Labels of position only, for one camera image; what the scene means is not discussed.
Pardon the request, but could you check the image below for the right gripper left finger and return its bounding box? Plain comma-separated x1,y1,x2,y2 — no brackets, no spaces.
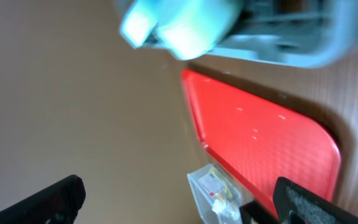
0,175,86,224

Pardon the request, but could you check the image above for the yellow snack wrapper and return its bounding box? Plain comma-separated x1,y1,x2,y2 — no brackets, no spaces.
210,169,233,198

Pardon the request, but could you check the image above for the light blue bowl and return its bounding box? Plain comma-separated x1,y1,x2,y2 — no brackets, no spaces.
119,0,160,49

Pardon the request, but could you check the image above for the white tissue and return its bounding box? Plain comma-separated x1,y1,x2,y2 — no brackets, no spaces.
212,199,241,224

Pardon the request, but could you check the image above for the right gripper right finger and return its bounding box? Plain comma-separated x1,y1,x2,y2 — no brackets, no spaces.
273,177,358,224

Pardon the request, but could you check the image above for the green bowl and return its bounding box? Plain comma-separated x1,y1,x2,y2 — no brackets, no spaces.
156,0,245,60

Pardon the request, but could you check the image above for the grey dishwasher rack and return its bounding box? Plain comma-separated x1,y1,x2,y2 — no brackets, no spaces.
113,0,358,69

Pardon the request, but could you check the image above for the red serving tray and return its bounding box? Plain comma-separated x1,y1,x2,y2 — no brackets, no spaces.
181,69,341,212

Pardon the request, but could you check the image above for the clear plastic bin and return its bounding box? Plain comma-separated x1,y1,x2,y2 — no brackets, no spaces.
187,164,254,224

